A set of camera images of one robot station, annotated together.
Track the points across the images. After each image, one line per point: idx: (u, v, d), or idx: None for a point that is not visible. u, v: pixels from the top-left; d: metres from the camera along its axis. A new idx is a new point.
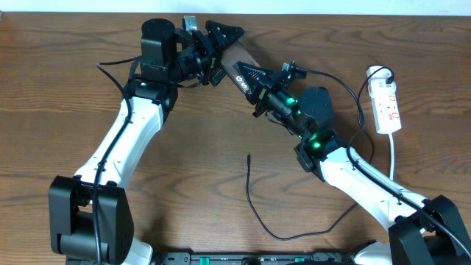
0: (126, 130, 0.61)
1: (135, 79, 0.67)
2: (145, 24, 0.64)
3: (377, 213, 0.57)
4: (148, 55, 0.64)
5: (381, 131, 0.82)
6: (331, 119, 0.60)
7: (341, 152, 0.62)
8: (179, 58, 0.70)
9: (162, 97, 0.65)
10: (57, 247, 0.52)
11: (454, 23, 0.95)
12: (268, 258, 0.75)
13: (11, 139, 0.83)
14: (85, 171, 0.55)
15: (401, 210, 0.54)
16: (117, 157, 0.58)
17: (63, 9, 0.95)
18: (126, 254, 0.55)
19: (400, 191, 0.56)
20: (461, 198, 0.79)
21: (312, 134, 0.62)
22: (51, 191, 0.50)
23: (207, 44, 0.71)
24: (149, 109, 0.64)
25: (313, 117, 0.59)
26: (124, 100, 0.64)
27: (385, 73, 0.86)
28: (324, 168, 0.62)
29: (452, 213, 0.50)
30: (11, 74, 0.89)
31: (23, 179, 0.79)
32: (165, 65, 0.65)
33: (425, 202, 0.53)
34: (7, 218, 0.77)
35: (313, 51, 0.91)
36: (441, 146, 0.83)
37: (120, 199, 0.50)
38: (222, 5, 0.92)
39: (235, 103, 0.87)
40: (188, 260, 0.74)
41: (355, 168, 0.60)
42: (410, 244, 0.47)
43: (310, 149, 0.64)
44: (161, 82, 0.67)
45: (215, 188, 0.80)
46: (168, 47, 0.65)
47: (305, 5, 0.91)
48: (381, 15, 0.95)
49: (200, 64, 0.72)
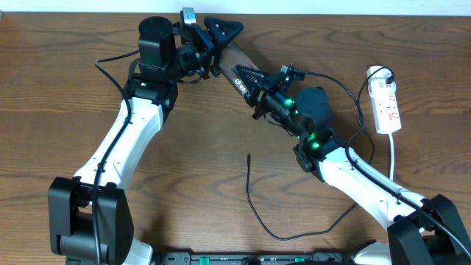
0: (126, 131, 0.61)
1: (133, 79, 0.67)
2: (142, 24, 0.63)
3: (376, 213, 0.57)
4: (146, 56, 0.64)
5: (381, 131, 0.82)
6: (328, 119, 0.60)
7: (340, 152, 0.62)
8: (179, 54, 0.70)
9: (162, 97, 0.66)
10: (57, 249, 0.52)
11: (454, 22, 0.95)
12: (268, 258, 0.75)
13: (11, 138, 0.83)
14: (85, 173, 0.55)
15: (399, 210, 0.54)
16: (116, 157, 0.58)
17: (62, 9, 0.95)
18: (126, 255, 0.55)
19: (399, 191, 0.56)
20: (461, 198, 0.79)
21: (310, 134, 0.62)
22: (51, 192, 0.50)
23: (205, 39, 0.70)
24: (148, 110, 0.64)
25: (311, 116, 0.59)
26: (124, 100, 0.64)
27: (385, 73, 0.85)
28: (323, 168, 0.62)
29: (452, 211, 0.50)
30: (11, 74, 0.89)
31: (23, 179, 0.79)
32: (164, 65, 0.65)
33: (424, 201, 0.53)
34: (7, 218, 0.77)
35: (313, 51, 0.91)
36: (441, 146, 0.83)
37: (119, 199, 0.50)
38: (221, 5, 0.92)
39: (235, 103, 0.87)
40: (188, 260, 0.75)
41: (353, 168, 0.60)
42: (409, 243, 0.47)
43: (308, 149, 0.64)
44: (160, 82, 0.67)
45: (215, 188, 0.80)
46: (165, 47, 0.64)
47: (304, 5, 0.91)
48: (381, 15, 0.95)
49: (199, 59, 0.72)
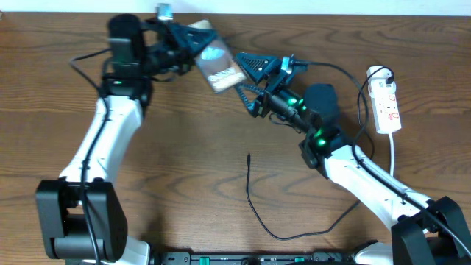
0: (107, 127, 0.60)
1: (107, 81, 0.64)
2: (110, 21, 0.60)
3: (379, 210, 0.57)
4: (117, 53, 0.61)
5: (381, 131, 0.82)
6: (336, 117, 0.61)
7: (346, 150, 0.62)
8: (151, 52, 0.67)
9: (138, 92, 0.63)
10: (51, 252, 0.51)
11: (454, 23, 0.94)
12: (268, 258, 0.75)
13: (12, 138, 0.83)
14: (71, 172, 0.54)
15: (404, 209, 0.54)
16: (99, 154, 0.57)
17: (62, 9, 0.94)
18: (122, 246, 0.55)
19: (404, 191, 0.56)
20: (460, 198, 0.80)
21: (317, 130, 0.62)
22: (38, 196, 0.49)
23: (179, 38, 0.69)
24: (125, 104, 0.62)
25: (319, 112, 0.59)
26: (100, 99, 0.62)
27: (385, 73, 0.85)
28: (328, 164, 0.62)
29: (458, 214, 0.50)
30: (11, 74, 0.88)
31: (23, 179, 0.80)
32: (136, 60, 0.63)
33: (430, 202, 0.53)
34: (7, 218, 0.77)
35: (313, 51, 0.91)
36: (441, 146, 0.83)
37: (109, 193, 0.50)
38: (221, 5, 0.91)
39: (235, 103, 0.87)
40: (188, 260, 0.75)
41: (359, 166, 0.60)
42: (413, 242, 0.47)
43: (316, 147, 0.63)
44: (135, 79, 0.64)
45: (215, 188, 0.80)
46: (137, 43, 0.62)
47: (305, 5, 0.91)
48: (382, 15, 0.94)
49: (173, 56, 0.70)
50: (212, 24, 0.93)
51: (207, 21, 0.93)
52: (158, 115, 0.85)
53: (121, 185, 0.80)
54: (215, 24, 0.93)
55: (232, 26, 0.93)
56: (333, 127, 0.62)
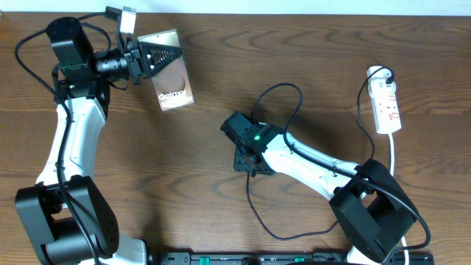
0: (72, 129, 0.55)
1: (59, 86, 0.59)
2: (48, 28, 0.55)
3: (321, 191, 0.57)
4: (63, 58, 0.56)
5: (381, 132, 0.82)
6: (247, 123, 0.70)
7: (280, 139, 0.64)
8: (97, 59, 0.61)
9: (96, 90, 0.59)
10: (46, 260, 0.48)
11: (454, 22, 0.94)
12: (268, 258, 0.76)
13: (12, 138, 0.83)
14: (46, 177, 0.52)
15: (337, 181, 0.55)
16: (71, 152, 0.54)
17: (61, 9, 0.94)
18: (115, 241, 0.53)
19: (334, 163, 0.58)
20: (459, 198, 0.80)
21: (243, 137, 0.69)
22: (18, 205, 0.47)
23: (133, 56, 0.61)
24: (84, 105, 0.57)
25: (226, 124, 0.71)
26: (60, 104, 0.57)
27: (385, 73, 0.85)
28: (267, 157, 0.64)
29: (381, 170, 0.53)
30: (11, 74, 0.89)
31: (23, 179, 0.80)
32: (86, 61, 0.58)
33: (357, 168, 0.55)
34: (7, 218, 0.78)
35: (312, 51, 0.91)
36: (441, 146, 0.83)
37: (90, 185, 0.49)
38: (220, 5, 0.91)
39: (235, 103, 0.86)
40: (188, 260, 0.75)
41: (292, 152, 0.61)
42: (351, 211, 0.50)
43: (252, 144, 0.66)
44: (88, 79, 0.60)
45: (215, 188, 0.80)
46: (82, 44, 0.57)
47: (304, 5, 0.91)
48: (382, 14, 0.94)
49: (126, 66, 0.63)
50: (211, 24, 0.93)
51: (207, 22, 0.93)
52: (158, 115, 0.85)
53: (122, 185, 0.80)
54: (214, 25, 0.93)
55: (232, 26, 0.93)
56: (257, 129, 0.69)
